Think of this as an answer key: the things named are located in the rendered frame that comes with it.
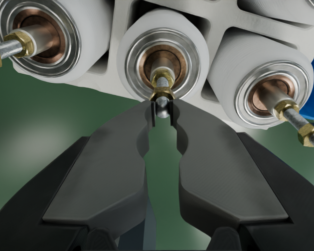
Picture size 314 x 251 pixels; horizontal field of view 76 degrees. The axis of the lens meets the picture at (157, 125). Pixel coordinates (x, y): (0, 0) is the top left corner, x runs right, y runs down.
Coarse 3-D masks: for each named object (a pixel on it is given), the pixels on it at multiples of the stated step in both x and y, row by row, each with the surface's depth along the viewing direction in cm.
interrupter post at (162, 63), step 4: (156, 60) 19; (160, 60) 19; (164, 60) 19; (168, 60) 19; (156, 64) 18; (160, 64) 18; (164, 64) 18; (168, 64) 18; (172, 64) 20; (152, 68) 18; (156, 68) 17; (160, 68) 17; (164, 68) 17; (168, 68) 17; (172, 68) 18; (152, 72) 17; (172, 72) 17; (152, 76) 18; (172, 76) 17
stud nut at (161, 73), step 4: (156, 72) 17; (160, 72) 17; (164, 72) 16; (168, 72) 17; (156, 76) 17; (160, 76) 17; (164, 76) 17; (168, 76) 17; (152, 80) 17; (156, 80) 17; (168, 80) 17; (172, 80) 17; (152, 84) 17; (156, 84) 17; (168, 84) 17; (172, 84) 17
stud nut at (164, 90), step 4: (156, 88) 14; (160, 88) 14; (164, 88) 14; (168, 88) 14; (152, 92) 14; (156, 92) 13; (160, 92) 13; (164, 92) 13; (168, 92) 13; (172, 92) 14; (152, 96) 14; (156, 96) 13; (160, 96) 14; (164, 96) 14; (168, 96) 13; (172, 96) 13; (152, 100) 14
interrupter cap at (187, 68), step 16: (144, 32) 18; (160, 32) 18; (176, 32) 18; (144, 48) 19; (160, 48) 19; (176, 48) 19; (192, 48) 19; (128, 64) 20; (144, 64) 20; (176, 64) 20; (192, 64) 20; (128, 80) 20; (144, 80) 21; (176, 80) 21; (192, 80) 20; (144, 96) 21; (176, 96) 21
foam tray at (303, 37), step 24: (120, 0) 23; (144, 0) 32; (168, 0) 23; (192, 0) 23; (216, 0) 23; (120, 24) 24; (216, 24) 24; (240, 24) 24; (264, 24) 24; (288, 24) 24; (216, 48) 26; (312, 48) 26; (24, 72) 28; (96, 72) 28; (192, 96) 29
